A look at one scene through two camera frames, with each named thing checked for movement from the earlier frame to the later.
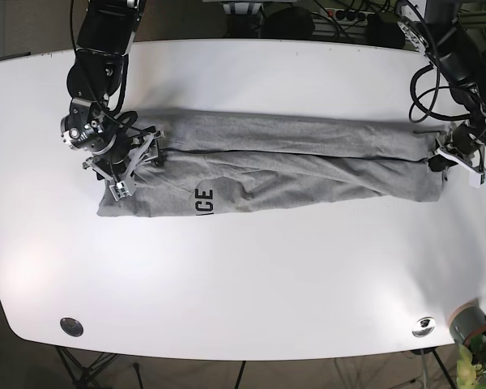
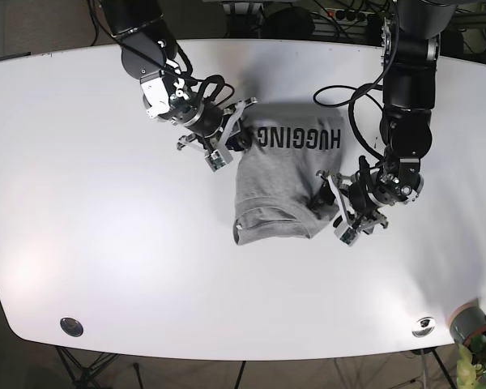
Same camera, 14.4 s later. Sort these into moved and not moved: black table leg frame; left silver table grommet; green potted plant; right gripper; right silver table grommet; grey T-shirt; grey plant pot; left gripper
Moved: right gripper; grey T-shirt; left gripper
Not moved: left silver table grommet; green potted plant; grey plant pot; black table leg frame; right silver table grommet
